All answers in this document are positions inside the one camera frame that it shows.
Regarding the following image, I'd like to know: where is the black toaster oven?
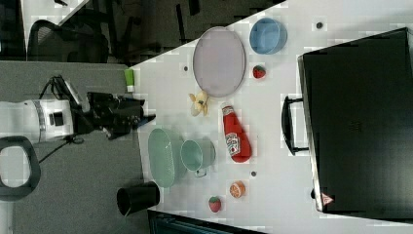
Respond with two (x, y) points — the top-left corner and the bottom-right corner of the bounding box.
(297, 27), (413, 223)

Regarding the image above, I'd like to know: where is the red ketchup bottle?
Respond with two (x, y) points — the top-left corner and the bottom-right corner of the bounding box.
(221, 102), (252, 163)

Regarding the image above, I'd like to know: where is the purple round plate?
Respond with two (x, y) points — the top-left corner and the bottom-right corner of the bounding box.
(193, 26), (245, 98)

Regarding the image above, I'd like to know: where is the strawberry toy near orange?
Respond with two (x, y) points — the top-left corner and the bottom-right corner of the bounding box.
(208, 196), (221, 213)

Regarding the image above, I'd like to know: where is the peeled banana toy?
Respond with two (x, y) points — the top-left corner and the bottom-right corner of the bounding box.
(189, 91), (208, 116)

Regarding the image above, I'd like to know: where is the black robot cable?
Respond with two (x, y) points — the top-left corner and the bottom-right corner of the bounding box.
(38, 75), (86, 164)

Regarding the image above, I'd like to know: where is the orange slice toy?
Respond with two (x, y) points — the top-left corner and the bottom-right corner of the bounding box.
(230, 180), (245, 198)

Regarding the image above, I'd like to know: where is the green mug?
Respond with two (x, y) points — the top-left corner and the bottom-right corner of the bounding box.
(180, 138), (216, 177)

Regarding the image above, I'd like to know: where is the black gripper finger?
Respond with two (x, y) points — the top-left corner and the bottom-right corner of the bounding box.
(137, 114), (156, 127)

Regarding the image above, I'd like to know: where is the black cylinder cup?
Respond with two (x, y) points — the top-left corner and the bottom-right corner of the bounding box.
(117, 181), (160, 215)

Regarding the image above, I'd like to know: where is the green oval strainer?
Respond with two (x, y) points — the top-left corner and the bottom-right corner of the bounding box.
(148, 128), (186, 188)

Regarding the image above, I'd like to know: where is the strawberry toy near plate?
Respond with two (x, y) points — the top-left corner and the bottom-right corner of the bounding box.
(252, 65), (266, 79)

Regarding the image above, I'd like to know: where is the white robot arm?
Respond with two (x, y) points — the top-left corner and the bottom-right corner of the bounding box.
(1, 92), (156, 202)

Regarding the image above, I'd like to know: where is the black office chair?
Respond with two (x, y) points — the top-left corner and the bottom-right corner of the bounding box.
(27, 19), (109, 63)

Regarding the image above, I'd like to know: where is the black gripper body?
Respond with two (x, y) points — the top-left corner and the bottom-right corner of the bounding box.
(72, 92), (145, 140)

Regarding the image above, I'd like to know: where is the blue bowl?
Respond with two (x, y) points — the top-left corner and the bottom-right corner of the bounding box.
(249, 18), (287, 55)

